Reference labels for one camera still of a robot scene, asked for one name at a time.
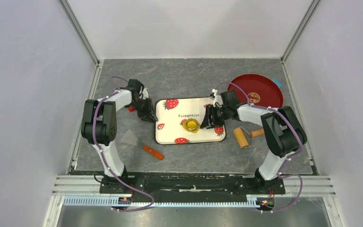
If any white strawberry print tray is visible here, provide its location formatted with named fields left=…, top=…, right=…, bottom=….
left=155, top=97, right=226, bottom=145

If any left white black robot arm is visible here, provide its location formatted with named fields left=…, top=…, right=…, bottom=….
left=80, top=79, right=158, bottom=193

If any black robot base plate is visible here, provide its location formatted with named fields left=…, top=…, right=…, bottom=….
left=94, top=172, right=285, bottom=203

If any aluminium frame rail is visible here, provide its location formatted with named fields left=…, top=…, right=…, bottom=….
left=52, top=175, right=336, bottom=208

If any small blue plastic piece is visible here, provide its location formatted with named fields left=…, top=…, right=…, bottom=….
left=272, top=78, right=283, bottom=88

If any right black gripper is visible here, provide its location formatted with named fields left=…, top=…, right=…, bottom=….
left=201, top=105, right=229, bottom=130

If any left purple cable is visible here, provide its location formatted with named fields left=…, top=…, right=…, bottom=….
left=91, top=77, right=156, bottom=213

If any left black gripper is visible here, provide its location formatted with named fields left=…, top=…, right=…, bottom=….
left=128, top=97, right=158, bottom=123

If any round red plate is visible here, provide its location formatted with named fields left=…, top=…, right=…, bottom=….
left=227, top=74, right=284, bottom=108

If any small red cap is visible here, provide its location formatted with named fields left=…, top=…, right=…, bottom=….
left=128, top=106, right=135, bottom=112

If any wooden dough roller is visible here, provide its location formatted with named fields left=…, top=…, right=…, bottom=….
left=233, top=127, right=265, bottom=148

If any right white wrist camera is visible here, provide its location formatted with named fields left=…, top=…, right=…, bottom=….
left=209, top=89, right=219, bottom=100

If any orange handled metal scraper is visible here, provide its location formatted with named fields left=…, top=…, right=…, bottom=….
left=121, top=129, right=164, bottom=160

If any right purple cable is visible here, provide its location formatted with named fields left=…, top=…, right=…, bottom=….
left=215, top=82, right=305, bottom=214

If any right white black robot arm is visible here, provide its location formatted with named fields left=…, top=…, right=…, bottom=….
left=200, top=89, right=307, bottom=193

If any yellow dough piece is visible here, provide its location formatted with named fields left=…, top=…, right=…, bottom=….
left=181, top=118, right=200, bottom=133

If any purple cable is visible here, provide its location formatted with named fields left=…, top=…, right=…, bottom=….
left=91, top=77, right=156, bottom=213
left=215, top=82, right=305, bottom=214

